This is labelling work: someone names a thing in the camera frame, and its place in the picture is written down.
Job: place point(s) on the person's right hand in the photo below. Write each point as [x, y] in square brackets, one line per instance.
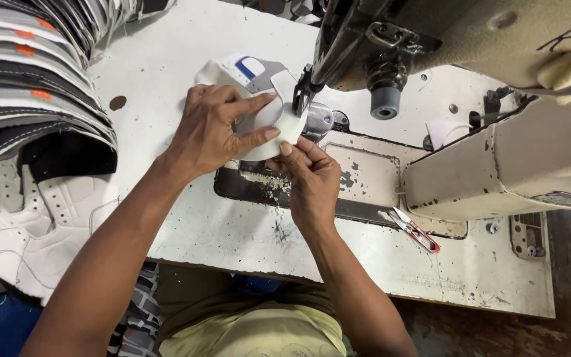
[310, 188]

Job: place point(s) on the person's left hand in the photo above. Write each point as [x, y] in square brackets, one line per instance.
[206, 134]

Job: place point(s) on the white shoe piece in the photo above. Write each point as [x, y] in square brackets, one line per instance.
[260, 104]

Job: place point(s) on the red thread snips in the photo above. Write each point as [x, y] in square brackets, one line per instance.
[414, 229]

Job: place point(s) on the white paper scrap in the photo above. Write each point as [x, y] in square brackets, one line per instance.
[444, 131]

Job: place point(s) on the olive trousers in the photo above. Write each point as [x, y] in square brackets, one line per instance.
[206, 292]

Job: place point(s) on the yellow shirt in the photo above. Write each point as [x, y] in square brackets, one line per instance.
[255, 332]

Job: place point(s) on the stack of shoe uppers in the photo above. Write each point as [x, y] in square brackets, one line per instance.
[32, 139]

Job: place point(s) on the beige industrial sewing machine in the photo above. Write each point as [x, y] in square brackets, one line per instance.
[464, 99]

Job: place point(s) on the patterned fabric pile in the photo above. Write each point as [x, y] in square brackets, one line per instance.
[137, 317]

